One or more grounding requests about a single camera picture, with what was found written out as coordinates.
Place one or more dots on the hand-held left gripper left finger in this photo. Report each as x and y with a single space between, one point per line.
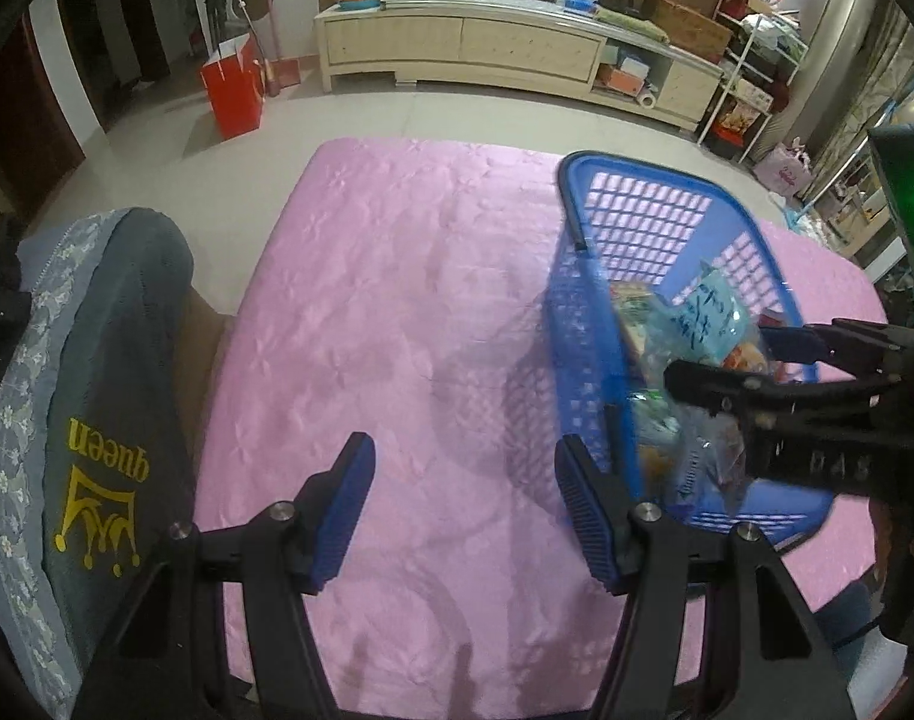
344 514

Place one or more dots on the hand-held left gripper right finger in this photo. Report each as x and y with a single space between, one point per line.
588 521

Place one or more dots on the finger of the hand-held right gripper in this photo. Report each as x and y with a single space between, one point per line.
727 384
802 343

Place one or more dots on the orange cartoon snack packet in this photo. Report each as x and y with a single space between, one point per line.
746 358

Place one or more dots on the small blue patterned packet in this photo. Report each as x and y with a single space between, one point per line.
708 311

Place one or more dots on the clear plastic snack bag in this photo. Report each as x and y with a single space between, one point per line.
697 465

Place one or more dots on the green label cracker packet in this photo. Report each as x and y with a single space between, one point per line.
637 315

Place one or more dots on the blue plastic basket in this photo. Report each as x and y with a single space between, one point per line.
577 330

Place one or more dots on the pink gift bag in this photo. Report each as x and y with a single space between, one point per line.
785 172

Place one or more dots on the pink quilted cover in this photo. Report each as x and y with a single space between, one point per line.
397 330

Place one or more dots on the white tape roll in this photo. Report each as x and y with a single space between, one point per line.
647 97

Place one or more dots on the grey queen cushion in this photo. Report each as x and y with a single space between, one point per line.
75 405

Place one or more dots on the white metal rack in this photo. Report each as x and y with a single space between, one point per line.
757 52

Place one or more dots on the brown cardboard box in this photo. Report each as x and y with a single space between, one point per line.
693 28

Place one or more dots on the green cushion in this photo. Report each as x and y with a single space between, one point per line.
629 22

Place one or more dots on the cream low cabinet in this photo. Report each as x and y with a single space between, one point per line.
502 45

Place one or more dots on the blue box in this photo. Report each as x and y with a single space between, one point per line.
577 0

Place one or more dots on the red paper bag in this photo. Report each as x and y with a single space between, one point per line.
232 94

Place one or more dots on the broom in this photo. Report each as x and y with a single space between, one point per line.
273 45

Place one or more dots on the blue plate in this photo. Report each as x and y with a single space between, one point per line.
356 4

